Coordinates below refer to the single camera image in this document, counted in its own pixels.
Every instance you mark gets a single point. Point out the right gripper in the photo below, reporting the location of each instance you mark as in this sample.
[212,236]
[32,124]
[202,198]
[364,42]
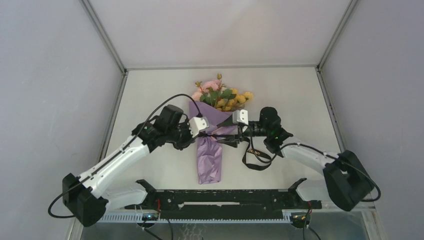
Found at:
[232,142]

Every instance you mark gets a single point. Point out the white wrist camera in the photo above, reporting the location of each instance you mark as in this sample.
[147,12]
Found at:
[240,117]
[197,125]

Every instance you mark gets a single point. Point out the pink fake flower stem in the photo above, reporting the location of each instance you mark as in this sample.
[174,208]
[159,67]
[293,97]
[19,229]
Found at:
[211,91]
[196,96]

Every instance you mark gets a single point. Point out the yellow fake flower stem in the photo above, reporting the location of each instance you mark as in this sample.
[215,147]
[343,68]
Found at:
[248,96]
[229,100]

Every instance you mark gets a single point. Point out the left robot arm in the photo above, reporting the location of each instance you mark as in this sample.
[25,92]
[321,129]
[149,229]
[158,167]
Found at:
[88,196]

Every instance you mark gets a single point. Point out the white cable duct rail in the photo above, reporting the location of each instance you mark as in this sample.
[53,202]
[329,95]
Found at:
[149,217]

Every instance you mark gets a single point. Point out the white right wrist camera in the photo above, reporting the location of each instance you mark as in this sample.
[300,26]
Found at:
[240,117]

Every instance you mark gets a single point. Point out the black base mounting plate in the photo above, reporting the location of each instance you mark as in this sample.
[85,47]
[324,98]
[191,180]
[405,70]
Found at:
[222,202]

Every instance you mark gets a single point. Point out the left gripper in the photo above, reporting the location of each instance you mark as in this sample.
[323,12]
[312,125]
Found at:
[189,139]

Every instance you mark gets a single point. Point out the pink purple wrapping paper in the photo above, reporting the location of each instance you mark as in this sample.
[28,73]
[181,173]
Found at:
[209,153]

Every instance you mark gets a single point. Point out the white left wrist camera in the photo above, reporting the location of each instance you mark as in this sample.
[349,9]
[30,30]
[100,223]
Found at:
[197,125]

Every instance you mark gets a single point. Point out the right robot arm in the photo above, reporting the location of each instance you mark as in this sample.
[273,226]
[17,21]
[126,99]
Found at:
[345,181]

